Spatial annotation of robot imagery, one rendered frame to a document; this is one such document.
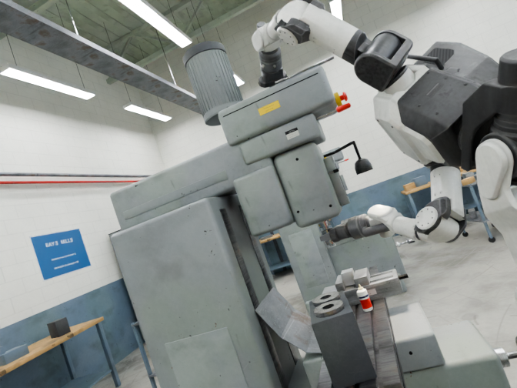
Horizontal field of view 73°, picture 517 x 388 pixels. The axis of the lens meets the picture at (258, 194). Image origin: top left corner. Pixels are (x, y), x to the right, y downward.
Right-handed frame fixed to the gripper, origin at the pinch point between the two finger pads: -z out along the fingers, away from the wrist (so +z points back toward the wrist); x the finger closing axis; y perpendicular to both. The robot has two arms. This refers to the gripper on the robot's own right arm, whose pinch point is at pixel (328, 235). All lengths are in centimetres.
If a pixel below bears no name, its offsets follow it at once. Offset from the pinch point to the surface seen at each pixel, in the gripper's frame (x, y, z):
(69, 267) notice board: -126, -47, -484
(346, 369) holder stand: 52, 29, 16
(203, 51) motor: 16, -93, -17
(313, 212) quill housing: 9.9, -11.7, 2.0
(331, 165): -1.6, -27.5, 11.6
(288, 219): 15.0, -12.9, -7.0
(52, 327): -47, 19, -399
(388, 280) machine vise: -12.0, 26.9, 12.9
